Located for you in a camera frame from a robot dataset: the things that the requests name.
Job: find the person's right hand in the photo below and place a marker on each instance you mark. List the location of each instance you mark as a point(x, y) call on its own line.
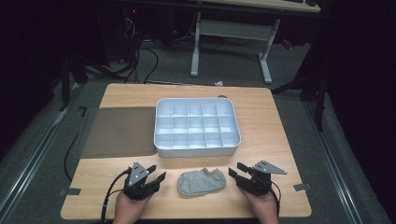
point(264, 207)

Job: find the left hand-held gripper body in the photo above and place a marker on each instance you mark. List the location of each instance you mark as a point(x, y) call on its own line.
point(137, 177)

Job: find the grey tape piece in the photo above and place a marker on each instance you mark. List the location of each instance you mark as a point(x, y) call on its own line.
point(71, 191)
point(302, 187)

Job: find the white compartment storage box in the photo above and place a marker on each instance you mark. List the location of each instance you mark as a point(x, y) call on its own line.
point(196, 126)

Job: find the crumpled white paper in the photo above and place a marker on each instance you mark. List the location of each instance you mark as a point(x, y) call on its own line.
point(219, 83)

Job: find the white-legged desk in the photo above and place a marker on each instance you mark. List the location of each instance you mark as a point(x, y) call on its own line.
point(232, 29)

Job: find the person's left hand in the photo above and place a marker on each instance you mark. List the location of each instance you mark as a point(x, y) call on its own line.
point(129, 209)

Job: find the dark metal stand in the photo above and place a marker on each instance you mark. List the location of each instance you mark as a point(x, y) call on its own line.
point(319, 102)
point(66, 84)

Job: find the metal floor rail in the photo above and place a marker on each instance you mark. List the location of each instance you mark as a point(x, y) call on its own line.
point(34, 155)
point(333, 165)

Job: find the grey sock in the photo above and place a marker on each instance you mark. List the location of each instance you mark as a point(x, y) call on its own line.
point(200, 182)

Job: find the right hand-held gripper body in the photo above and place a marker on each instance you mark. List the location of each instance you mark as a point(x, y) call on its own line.
point(260, 182)

